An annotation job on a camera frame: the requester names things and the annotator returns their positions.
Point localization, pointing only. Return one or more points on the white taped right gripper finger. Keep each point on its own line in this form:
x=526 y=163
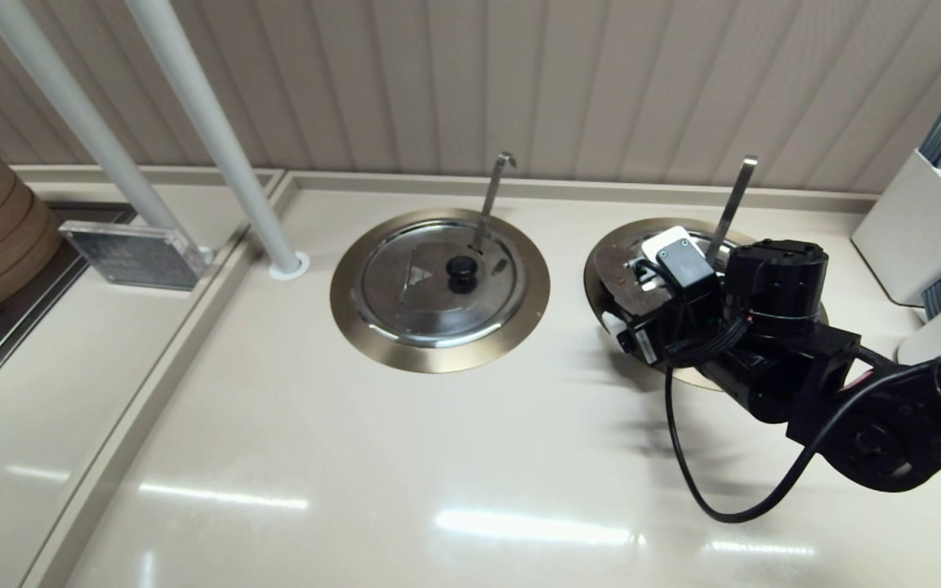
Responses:
x=650 y=291
x=632 y=265

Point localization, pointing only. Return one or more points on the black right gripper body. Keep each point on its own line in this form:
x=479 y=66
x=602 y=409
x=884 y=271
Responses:
x=683 y=318

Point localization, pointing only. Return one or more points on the steel pot lid black knob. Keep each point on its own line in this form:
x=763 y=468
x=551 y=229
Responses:
x=405 y=310
x=611 y=282

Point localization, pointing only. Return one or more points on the white cutlery holder box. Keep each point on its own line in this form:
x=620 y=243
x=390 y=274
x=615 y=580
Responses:
x=903 y=229

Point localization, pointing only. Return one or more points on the white metal pole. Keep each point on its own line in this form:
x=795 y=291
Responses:
x=209 y=122
x=70 y=106

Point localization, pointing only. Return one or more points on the clear acrylic sign block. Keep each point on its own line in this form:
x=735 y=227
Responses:
x=136 y=257

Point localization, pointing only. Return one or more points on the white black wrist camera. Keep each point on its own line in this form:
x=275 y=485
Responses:
x=679 y=257

